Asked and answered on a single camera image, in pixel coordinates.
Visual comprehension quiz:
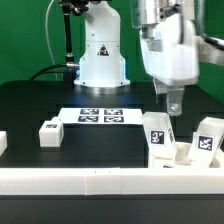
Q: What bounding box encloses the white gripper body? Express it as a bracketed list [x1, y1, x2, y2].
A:
[140, 14, 199, 86]

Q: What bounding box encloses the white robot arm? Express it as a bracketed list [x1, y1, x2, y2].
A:
[75, 0, 224, 116]

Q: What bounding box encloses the white marker tag sheet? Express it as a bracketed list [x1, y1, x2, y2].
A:
[58, 108, 142, 125]

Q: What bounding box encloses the black cable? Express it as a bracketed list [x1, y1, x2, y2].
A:
[28, 63, 80, 82]

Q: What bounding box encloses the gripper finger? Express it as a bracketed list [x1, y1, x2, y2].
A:
[153, 79, 167, 105]
[166, 87, 185, 116]

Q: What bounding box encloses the white U-shaped obstacle fence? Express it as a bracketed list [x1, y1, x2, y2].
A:
[0, 130, 224, 196]

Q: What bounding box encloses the white cable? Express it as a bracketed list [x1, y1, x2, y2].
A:
[44, 0, 59, 81]

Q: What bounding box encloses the white round stool seat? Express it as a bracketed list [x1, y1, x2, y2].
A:
[148, 142, 224, 169]

